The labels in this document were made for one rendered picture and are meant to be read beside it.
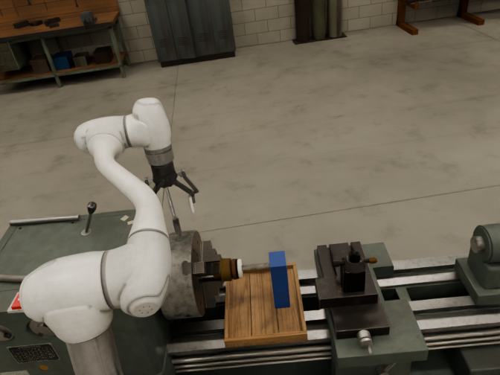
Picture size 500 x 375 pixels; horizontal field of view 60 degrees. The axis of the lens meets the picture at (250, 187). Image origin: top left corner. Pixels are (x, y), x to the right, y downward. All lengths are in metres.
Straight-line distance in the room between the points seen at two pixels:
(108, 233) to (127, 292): 0.73
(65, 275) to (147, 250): 0.18
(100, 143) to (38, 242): 0.55
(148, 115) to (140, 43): 6.64
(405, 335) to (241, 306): 0.61
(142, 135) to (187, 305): 0.59
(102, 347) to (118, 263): 0.21
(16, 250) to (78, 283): 0.81
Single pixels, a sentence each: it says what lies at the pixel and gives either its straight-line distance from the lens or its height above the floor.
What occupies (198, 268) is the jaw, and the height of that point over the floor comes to 1.18.
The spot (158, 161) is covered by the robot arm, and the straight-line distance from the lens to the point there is 1.41.
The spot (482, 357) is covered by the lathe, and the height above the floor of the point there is 0.68.
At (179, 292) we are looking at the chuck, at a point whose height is 1.14.
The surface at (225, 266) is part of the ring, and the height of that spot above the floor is 1.12.
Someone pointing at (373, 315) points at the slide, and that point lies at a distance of 1.60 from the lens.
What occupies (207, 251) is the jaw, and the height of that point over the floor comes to 1.11.
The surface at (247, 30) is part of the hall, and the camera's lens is 7.89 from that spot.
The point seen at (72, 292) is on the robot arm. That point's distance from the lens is 0.99.
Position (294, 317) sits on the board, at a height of 0.89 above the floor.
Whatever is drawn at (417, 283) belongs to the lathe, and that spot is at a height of 0.85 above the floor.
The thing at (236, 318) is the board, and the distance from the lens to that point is 1.72.
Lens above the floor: 2.21
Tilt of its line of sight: 34 degrees down
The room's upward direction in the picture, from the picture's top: 8 degrees counter-clockwise
